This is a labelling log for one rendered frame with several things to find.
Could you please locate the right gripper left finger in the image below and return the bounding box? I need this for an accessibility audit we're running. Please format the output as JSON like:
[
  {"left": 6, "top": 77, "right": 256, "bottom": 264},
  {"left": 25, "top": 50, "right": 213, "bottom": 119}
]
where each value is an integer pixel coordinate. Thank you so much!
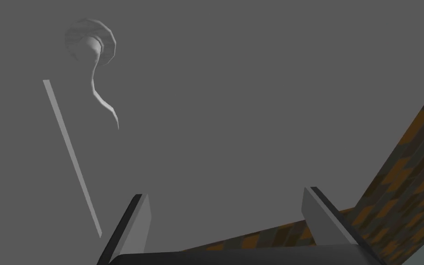
[{"left": 96, "top": 193, "right": 152, "bottom": 265}]

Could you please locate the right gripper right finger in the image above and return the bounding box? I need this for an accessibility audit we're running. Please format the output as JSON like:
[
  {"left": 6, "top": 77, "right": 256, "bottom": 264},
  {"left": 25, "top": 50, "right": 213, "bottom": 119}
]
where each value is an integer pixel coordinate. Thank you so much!
[{"left": 301, "top": 186, "right": 389, "bottom": 265}]

